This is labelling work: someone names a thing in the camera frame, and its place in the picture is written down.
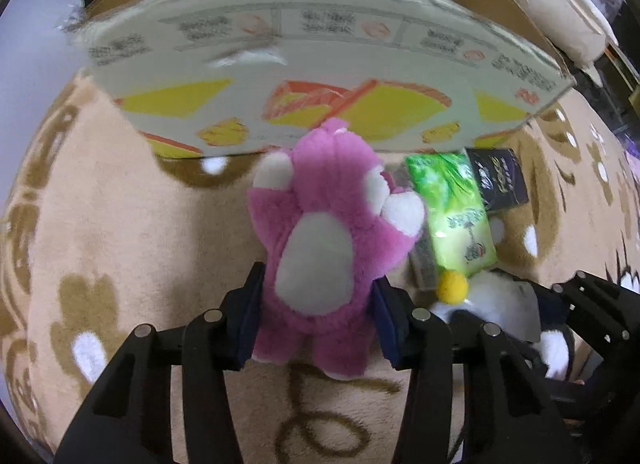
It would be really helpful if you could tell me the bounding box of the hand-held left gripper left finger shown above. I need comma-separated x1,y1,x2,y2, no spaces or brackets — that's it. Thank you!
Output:
54,261,266,464

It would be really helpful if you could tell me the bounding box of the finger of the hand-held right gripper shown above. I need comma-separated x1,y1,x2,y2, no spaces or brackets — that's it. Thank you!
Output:
537,271,640,360
542,359,637,425

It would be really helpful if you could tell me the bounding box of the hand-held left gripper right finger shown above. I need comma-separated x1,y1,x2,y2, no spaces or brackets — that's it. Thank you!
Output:
372,276,583,464

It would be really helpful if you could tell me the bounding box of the white fluffy plush toy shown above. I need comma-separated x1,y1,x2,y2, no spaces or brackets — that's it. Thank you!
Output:
430,269,576,380

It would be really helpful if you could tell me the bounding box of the pink plush bear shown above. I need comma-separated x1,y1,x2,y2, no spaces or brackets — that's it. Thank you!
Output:
248,118,427,379

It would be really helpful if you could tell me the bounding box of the printed cardboard box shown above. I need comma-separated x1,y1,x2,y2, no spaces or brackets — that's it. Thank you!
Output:
62,0,576,159

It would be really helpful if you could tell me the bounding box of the green tissue pack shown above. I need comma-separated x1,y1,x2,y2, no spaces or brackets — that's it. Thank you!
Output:
404,153,498,292

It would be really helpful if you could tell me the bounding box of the black tissue pack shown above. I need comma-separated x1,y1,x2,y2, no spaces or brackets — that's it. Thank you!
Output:
465,146,530,215

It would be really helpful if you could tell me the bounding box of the beige cushion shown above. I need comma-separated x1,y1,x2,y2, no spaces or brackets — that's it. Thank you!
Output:
450,0,608,69

